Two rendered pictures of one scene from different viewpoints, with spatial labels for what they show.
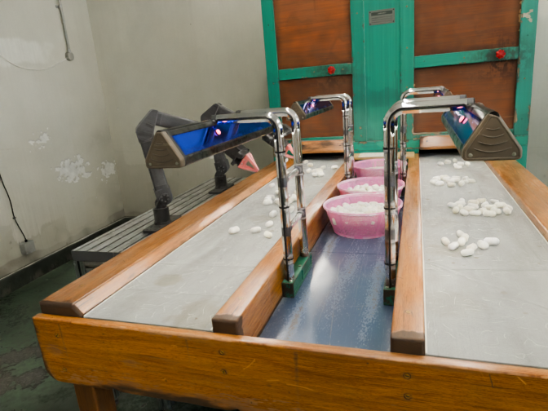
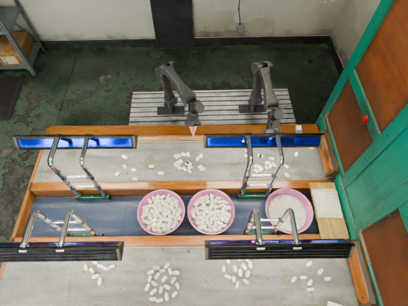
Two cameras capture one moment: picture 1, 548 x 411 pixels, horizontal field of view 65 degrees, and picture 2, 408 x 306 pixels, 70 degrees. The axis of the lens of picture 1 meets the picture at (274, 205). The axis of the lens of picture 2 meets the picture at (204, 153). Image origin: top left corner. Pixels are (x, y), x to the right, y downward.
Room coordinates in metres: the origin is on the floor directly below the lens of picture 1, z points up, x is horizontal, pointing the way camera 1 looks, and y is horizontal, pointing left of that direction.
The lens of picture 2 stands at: (1.43, -0.92, 2.32)
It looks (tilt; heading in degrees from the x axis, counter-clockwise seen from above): 58 degrees down; 70
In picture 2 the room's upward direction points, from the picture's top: straight up
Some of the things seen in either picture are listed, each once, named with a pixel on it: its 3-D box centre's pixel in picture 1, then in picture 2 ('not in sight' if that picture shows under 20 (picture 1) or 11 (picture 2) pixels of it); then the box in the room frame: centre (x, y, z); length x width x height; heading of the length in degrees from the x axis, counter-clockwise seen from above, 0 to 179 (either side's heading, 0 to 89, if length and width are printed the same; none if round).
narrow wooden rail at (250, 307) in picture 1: (323, 209); (183, 188); (1.56, -0.19, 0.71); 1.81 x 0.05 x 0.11; 161
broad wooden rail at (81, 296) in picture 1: (231, 217); (184, 139); (1.69, 0.18, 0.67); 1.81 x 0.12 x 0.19; 161
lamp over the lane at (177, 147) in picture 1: (227, 130); (76, 139); (1.10, 0.10, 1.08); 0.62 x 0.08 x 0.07; 161
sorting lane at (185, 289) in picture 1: (278, 204); (183, 161); (1.62, -0.02, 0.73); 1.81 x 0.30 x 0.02; 161
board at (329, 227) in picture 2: (382, 155); (328, 209); (2.29, -0.61, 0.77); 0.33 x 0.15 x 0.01; 71
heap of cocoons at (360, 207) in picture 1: (362, 218); (162, 214); (1.40, -0.30, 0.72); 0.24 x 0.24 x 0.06
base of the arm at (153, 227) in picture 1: (161, 215); (170, 107); (1.67, 0.46, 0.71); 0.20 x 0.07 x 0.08; 162
